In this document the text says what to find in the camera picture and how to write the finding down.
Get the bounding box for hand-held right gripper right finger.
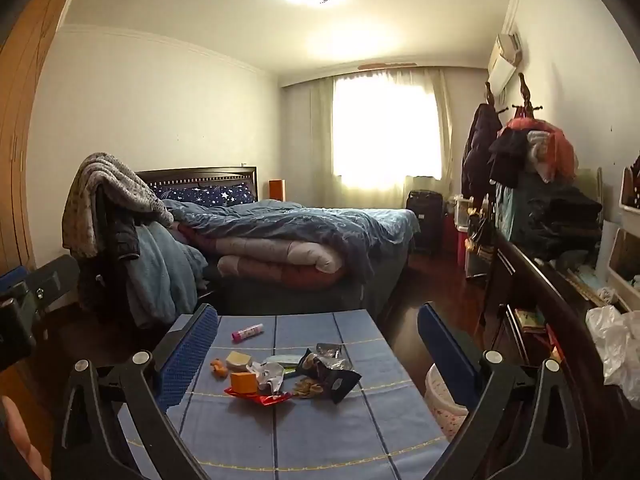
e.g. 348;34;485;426
417;303;598;480

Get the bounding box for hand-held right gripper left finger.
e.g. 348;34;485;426
50;303;219;480

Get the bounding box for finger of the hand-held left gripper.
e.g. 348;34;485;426
0;254;81;321

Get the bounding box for white speckled trash bin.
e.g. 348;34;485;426
425;362;471;442

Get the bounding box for white green tissue pack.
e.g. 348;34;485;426
265;354;301;373

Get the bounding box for person's left hand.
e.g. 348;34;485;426
0;395;52;480

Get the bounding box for small orange box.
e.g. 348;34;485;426
230;371;260;395

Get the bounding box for dark jacket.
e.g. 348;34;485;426
107;210;142;263

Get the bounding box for red snack wrapper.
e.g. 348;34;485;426
224;385;292;407

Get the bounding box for crumpled silver foil wrapper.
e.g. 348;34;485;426
250;361;286;395

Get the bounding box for yellow cover book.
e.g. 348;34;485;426
515;308;547;332

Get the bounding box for light blue blanket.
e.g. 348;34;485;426
125;222;208;328

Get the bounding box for dark wooden bed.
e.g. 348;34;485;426
135;166;422;323

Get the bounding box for red storage box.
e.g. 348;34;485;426
455;215;469;267

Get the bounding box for dark wooden dresser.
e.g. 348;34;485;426
480;230;640;480

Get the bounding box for grey knitted blanket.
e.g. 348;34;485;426
62;152;174;261

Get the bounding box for black handbag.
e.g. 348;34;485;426
465;210;495;262

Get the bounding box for small silver wrapper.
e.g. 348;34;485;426
314;342;352;361

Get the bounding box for black snack bag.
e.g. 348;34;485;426
296;351;362;405

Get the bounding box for pile of snack crumbs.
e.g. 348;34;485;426
291;377;326;400

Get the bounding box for black suitcase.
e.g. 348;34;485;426
406;190;444;256

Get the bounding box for white storage box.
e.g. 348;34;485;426
452;195;488;233

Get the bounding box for folded white quilt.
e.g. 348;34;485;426
200;237;346;277

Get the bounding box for blue checked tablecloth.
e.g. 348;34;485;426
117;310;453;480

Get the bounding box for white plastic bag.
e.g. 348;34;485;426
585;305;640;397

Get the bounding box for star print pillow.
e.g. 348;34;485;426
150;183;255;207

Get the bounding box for stack of dark clothes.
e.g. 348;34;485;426
525;175;604;262

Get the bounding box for wooden wardrobe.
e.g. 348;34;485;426
0;0;87;271

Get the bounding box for blue duvet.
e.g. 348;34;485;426
162;199;420;281

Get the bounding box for hanging dark coat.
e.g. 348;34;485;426
461;104;503;197

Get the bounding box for white stacking baskets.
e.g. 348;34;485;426
602;166;640;312

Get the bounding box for pile of mixed clothes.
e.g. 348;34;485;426
489;117;578;186

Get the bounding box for white curtain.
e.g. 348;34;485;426
310;67;453;196

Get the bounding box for wooden coat rack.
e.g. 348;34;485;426
484;72;543;118

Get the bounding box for wall air conditioner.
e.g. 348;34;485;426
487;32;523;92

